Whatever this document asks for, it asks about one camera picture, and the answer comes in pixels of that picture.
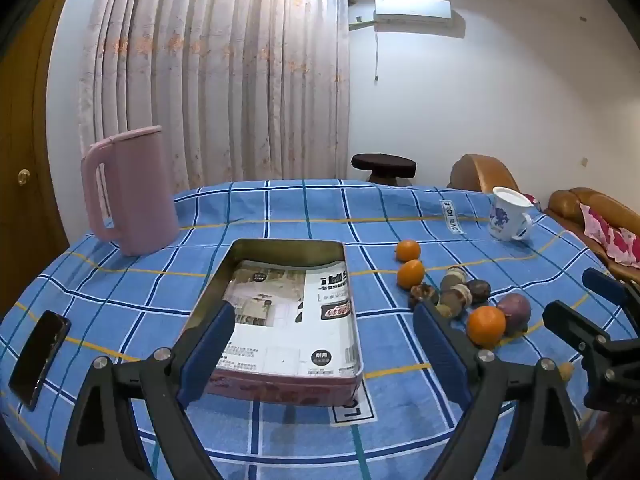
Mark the white mug with blue print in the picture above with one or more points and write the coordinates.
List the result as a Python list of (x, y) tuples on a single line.
[(502, 217)]

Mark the air conditioner pipe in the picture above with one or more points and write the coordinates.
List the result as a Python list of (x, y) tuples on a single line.
[(361, 23)]

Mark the printed paper leaflet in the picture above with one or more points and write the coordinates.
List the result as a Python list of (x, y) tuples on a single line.
[(285, 320)]

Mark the small orange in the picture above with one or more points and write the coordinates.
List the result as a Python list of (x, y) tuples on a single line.
[(411, 273), (408, 250)]

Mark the brown leather armchair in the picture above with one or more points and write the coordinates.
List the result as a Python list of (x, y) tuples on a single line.
[(480, 172)]

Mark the pink floral cloth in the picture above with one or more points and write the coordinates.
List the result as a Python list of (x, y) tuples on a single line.
[(615, 240)]

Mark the pink plastic pitcher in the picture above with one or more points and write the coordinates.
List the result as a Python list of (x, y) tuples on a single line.
[(140, 195)]

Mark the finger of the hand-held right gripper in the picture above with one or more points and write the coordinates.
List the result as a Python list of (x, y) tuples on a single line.
[(567, 320), (607, 285)]

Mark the small tan fruit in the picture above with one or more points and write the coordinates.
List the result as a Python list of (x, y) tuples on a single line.
[(566, 371)]

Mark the dark round stool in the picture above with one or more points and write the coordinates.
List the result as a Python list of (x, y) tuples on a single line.
[(382, 164)]

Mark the brown leather sofa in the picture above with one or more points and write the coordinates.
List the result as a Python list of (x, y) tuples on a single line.
[(570, 202)]

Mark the pink printed cushion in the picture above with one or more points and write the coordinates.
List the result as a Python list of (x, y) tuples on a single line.
[(533, 202)]

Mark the white air conditioner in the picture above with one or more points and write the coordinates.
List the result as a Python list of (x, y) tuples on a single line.
[(412, 10)]

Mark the rectangular metal tin box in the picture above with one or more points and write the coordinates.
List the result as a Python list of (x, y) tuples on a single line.
[(217, 285)]

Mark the round tin with cork lid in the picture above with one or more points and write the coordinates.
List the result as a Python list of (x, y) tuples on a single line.
[(454, 276)]

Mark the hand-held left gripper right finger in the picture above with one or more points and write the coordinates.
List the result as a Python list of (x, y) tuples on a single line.
[(442, 355)]

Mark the wrinkled brown walnut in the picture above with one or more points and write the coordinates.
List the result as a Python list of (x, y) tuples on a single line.
[(424, 294)]

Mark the black smartphone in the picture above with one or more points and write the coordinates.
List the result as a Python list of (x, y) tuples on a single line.
[(37, 360)]

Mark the dark round fruit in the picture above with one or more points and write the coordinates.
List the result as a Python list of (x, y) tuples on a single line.
[(479, 290)]

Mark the blue plaid tablecloth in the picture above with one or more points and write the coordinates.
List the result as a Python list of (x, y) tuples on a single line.
[(300, 210)]

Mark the wooden door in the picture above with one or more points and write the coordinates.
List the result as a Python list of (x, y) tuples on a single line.
[(25, 110)]

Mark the pink floral curtain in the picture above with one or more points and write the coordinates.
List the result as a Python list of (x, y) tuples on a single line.
[(225, 85)]

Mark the large orange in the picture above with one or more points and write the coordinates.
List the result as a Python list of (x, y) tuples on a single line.
[(486, 326)]

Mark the purple passion fruit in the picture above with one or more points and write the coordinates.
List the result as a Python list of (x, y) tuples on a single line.
[(516, 309)]

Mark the brass door knob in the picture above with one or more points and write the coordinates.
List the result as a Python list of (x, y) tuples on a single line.
[(23, 176)]

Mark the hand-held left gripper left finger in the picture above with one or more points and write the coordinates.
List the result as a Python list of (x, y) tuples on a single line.
[(210, 347)]

